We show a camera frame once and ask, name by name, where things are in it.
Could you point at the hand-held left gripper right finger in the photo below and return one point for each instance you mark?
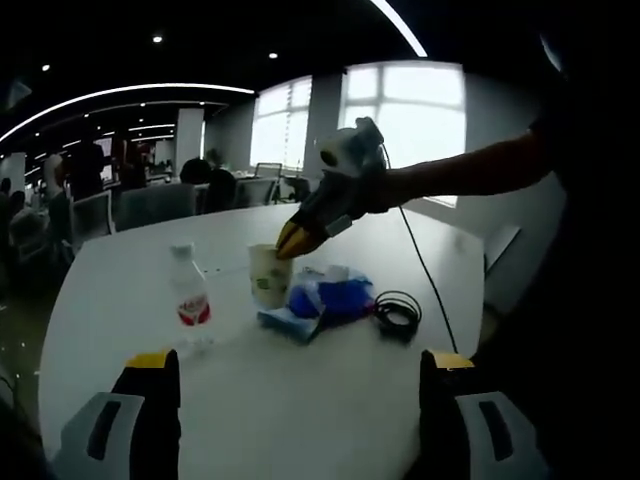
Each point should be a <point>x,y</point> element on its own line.
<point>440,425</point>

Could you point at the blue tissue packet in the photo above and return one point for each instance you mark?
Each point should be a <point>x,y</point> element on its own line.
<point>345,295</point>

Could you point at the person's dark clothing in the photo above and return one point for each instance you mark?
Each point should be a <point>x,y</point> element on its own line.
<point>575,300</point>

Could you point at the white frame chair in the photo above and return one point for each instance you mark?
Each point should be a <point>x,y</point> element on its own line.
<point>92,215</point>

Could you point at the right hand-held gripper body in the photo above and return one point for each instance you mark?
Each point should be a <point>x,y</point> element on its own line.
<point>357,150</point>

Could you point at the white tabletop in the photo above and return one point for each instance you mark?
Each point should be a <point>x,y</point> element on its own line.
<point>300,400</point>

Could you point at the grey office chair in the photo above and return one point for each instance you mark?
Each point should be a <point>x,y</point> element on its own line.
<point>202,197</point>
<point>269,170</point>
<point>255,192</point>
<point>155,205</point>

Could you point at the white paper cup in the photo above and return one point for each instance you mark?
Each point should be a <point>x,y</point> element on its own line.
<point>270,280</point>

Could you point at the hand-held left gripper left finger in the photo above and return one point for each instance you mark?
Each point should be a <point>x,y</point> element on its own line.
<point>150,415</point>

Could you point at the bright window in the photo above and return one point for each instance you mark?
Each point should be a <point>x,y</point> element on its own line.
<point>425,115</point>
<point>277,135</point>

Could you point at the curved ceiling light strip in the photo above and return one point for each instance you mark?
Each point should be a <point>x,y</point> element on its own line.
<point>175,86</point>
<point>402,28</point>

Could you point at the clear plastic water bottle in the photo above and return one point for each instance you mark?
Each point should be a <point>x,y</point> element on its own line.
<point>192,295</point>

